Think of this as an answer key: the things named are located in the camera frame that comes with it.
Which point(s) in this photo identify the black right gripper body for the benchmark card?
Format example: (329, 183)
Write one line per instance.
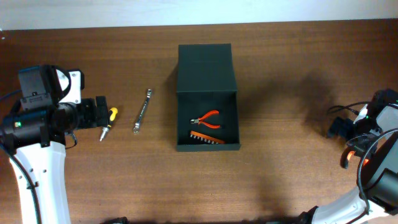
(342, 126)

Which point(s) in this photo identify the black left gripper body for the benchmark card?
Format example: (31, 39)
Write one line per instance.
(101, 111)

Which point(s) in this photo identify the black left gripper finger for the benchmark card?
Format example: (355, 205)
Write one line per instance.
(101, 101)
(102, 116)

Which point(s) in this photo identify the orange black long-nose pliers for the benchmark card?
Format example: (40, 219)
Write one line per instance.
(347, 154)

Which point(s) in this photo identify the orange socket rail with sockets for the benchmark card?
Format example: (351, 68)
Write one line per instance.
(205, 138)

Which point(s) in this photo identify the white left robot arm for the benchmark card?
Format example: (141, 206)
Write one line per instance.
(34, 140)

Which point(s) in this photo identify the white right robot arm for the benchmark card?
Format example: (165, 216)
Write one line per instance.
(375, 194)

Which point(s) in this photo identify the yellow black stubby screwdriver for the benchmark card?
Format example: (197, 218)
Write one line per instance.
(112, 116)

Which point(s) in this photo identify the black open box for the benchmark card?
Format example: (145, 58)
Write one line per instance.
(206, 97)

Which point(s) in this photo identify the silver ring wrench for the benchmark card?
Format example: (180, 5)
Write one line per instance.
(137, 124)

